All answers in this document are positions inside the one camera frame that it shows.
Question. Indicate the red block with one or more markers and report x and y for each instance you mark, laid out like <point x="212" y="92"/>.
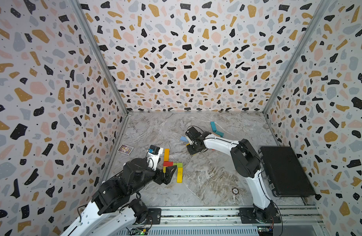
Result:
<point x="167" y="163"/>

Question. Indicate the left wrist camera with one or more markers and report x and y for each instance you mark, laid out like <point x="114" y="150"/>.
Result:
<point x="153" y="156"/>

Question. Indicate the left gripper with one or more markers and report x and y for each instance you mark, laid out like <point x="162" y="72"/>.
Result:
<point x="161" y="178"/>

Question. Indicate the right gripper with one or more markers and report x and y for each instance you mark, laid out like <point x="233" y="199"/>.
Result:
<point x="190" y="152"/>

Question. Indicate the orange-yellow long block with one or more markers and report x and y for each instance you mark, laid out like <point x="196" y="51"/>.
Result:
<point x="166" y="155"/>

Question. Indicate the round table grommet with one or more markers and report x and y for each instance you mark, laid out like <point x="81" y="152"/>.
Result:
<point x="235" y="191"/>

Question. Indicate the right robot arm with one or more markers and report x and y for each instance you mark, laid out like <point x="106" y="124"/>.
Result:
<point x="247" y="164"/>

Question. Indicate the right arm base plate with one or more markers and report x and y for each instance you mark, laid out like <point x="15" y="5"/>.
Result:
<point x="253" y="215"/>

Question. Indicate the light blue block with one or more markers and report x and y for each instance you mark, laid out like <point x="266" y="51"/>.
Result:
<point x="184" y="139"/>

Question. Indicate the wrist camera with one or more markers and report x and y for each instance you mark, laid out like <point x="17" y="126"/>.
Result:
<point x="153" y="156"/>
<point x="192" y="134"/>

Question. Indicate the lime green block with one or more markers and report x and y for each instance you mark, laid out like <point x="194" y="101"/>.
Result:
<point x="179" y="165"/>

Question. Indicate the black carrying case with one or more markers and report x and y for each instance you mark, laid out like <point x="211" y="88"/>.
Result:
<point x="286" y="175"/>

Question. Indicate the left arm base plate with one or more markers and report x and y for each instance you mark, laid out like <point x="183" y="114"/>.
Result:
<point x="152" y="217"/>

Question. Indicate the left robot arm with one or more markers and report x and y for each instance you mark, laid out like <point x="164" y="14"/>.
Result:
<point x="117" y="205"/>

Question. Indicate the aluminium front rail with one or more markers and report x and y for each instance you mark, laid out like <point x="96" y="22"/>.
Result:
<point x="224" y="221"/>

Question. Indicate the small printed card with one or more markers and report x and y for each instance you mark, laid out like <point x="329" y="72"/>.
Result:
<point x="125" y="149"/>

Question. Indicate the teal small block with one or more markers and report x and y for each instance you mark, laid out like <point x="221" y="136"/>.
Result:
<point x="221" y="134"/>

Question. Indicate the teal long block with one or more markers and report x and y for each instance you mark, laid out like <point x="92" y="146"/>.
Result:
<point x="213" y="126"/>

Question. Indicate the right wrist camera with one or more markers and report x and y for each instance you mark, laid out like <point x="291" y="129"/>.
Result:
<point x="192" y="134"/>

